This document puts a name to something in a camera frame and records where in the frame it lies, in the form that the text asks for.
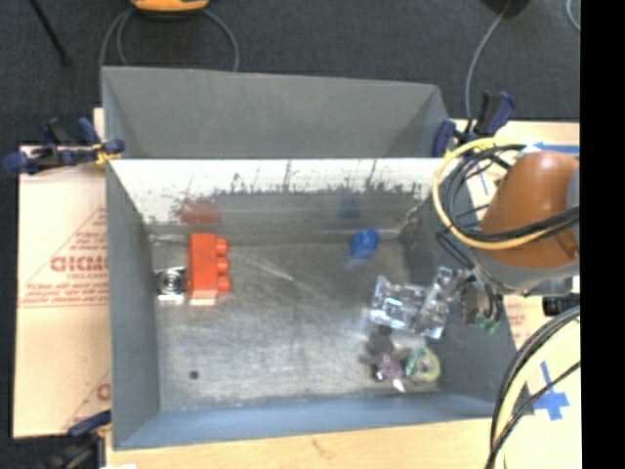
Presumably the shiny metal gripper finger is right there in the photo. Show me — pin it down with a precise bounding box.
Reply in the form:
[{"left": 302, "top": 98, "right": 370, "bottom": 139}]
[
  {"left": 368, "top": 276, "right": 429, "bottom": 334},
  {"left": 418, "top": 266, "right": 465, "bottom": 341}
]

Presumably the dark grey small object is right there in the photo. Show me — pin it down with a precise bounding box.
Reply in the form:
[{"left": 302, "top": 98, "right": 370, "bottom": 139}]
[{"left": 359, "top": 326, "right": 396, "bottom": 364}]

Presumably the purple small toy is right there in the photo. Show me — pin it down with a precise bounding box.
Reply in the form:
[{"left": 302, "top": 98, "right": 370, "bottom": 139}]
[{"left": 371, "top": 352, "right": 407, "bottom": 384}]

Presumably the blue small cap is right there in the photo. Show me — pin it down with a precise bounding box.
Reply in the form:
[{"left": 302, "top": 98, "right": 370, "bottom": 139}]
[{"left": 348, "top": 229, "right": 381, "bottom": 262}]

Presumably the grey metal bin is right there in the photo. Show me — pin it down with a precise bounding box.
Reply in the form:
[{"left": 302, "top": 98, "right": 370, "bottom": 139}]
[{"left": 100, "top": 64, "right": 519, "bottom": 451}]

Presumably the red toy building block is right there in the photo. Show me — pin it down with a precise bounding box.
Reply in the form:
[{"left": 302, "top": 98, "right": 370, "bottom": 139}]
[{"left": 187, "top": 232, "right": 231, "bottom": 307}]

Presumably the shiny silver round tin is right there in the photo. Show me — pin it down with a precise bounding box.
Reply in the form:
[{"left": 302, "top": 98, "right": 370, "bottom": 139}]
[{"left": 154, "top": 266, "right": 189, "bottom": 305}]

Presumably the brown cardboard board red print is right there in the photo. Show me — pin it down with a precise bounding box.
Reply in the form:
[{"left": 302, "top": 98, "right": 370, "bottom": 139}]
[{"left": 12, "top": 144, "right": 112, "bottom": 439}]

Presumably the green and yellow ring toy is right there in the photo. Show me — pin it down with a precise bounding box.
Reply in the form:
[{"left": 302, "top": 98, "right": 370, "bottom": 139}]
[{"left": 404, "top": 347, "right": 442, "bottom": 385}]

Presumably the black cylinder on white bracket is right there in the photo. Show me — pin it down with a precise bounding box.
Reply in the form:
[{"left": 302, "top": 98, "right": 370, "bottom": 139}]
[{"left": 525, "top": 280, "right": 581, "bottom": 318}]

